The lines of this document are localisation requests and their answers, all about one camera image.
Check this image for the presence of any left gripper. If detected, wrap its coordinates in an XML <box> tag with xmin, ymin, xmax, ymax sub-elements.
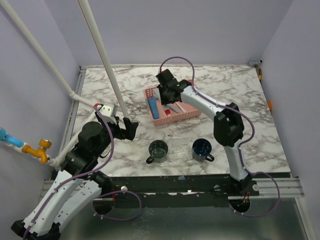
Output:
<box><xmin>94</xmin><ymin>110</ymin><xmax>139</xmax><ymax>157</ymax></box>

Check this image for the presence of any white toothpaste tube red cap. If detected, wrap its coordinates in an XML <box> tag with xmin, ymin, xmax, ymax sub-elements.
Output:
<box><xmin>163</xmin><ymin>103</ymin><xmax>182</xmax><ymax>116</ymax></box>

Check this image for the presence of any pink perforated plastic basket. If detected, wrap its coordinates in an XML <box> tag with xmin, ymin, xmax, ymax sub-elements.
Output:
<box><xmin>143</xmin><ymin>86</ymin><xmax>201</xmax><ymax>127</ymax></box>

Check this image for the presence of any dark green mug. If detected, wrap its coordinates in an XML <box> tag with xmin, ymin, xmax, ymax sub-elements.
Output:
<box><xmin>146</xmin><ymin>140</ymin><xmax>169</xmax><ymax>164</ymax></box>

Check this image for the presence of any dark blue mug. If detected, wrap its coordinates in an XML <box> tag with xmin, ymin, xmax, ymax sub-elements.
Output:
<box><xmin>191</xmin><ymin>138</ymin><xmax>215</xmax><ymax>162</ymax></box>

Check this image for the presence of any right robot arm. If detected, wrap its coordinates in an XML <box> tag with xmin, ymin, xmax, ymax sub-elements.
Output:
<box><xmin>157</xmin><ymin>78</ymin><xmax>252</xmax><ymax>196</ymax></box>

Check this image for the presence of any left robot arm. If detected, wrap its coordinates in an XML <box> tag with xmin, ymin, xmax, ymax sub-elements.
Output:
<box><xmin>11</xmin><ymin>117</ymin><xmax>139</xmax><ymax>240</ymax></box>

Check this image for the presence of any light blue toothbrush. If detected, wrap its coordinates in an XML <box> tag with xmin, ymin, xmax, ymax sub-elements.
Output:
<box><xmin>153</xmin><ymin>88</ymin><xmax>161</xmax><ymax>101</ymax></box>

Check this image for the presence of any blue toothpaste tube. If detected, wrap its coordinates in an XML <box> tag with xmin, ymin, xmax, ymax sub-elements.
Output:
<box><xmin>147</xmin><ymin>97</ymin><xmax>160</xmax><ymax>120</ymax></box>

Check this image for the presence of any white toothbrush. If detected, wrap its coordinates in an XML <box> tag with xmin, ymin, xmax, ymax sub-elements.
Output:
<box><xmin>175</xmin><ymin>102</ymin><xmax>187</xmax><ymax>113</ymax></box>

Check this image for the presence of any yellow brass tap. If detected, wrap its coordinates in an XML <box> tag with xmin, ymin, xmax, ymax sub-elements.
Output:
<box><xmin>22</xmin><ymin>138</ymin><xmax>52</xmax><ymax>164</ymax></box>

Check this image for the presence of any yellow black tool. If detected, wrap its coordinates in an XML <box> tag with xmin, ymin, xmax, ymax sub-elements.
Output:
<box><xmin>258</xmin><ymin>67</ymin><xmax>262</xmax><ymax>81</ymax></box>

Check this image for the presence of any orange clip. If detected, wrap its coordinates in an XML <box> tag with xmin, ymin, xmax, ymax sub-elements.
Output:
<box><xmin>267</xmin><ymin>100</ymin><xmax>272</xmax><ymax>111</ymax></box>

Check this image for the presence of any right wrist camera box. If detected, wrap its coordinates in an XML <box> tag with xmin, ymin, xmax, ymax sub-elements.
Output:
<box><xmin>156</xmin><ymin>69</ymin><xmax>178</xmax><ymax>87</ymax></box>

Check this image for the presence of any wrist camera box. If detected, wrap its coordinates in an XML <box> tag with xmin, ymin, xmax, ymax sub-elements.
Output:
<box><xmin>99</xmin><ymin>103</ymin><xmax>118</xmax><ymax>124</ymax></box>
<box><xmin>156</xmin><ymin>69</ymin><xmax>178</xmax><ymax>87</ymax></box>

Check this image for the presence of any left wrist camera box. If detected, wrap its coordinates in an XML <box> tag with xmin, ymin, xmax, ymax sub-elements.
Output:
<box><xmin>99</xmin><ymin>103</ymin><xmax>118</xmax><ymax>124</ymax></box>

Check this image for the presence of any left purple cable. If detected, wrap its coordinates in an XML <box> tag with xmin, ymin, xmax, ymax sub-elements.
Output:
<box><xmin>22</xmin><ymin>104</ymin><xmax>143</xmax><ymax>240</ymax></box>

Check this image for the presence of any purple cable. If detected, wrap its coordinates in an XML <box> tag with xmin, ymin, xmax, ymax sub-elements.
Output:
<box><xmin>159</xmin><ymin>56</ymin><xmax>281</xmax><ymax>218</ymax></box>
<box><xmin>22</xmin><ymin>104</ymin><xmax>143</xmax><ymax>240</ymax></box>

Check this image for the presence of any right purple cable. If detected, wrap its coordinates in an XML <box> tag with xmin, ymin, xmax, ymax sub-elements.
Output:
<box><xmin>159</xmin><ymin>56</ymin><xmax>281</xmax><ymax>218</ymax></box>

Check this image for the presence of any silver corner bracket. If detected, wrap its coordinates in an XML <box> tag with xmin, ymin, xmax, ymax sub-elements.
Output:
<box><xmin>249</xmin><ymin>60</ymin><xmax>263</xmax><ymax>68</ymax></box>

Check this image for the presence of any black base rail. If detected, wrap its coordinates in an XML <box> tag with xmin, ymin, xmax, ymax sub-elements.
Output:
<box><xmin>51</xmin><ymin>172</ymin><xmax>260</xmax><ymax>208</ymax></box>

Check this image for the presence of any blue hose connector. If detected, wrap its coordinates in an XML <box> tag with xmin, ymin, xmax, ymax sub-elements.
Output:
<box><xmin>0</xmin><ymin>127</ymin><xmax>25</xmax><ymax>148</ymax></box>

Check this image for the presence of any white pvc pipe frame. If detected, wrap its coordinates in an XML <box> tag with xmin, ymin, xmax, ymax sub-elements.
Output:
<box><xmin>0</xmin><ymin>0</ymin><xmax>130</xmax><ymax>168</ymax></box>

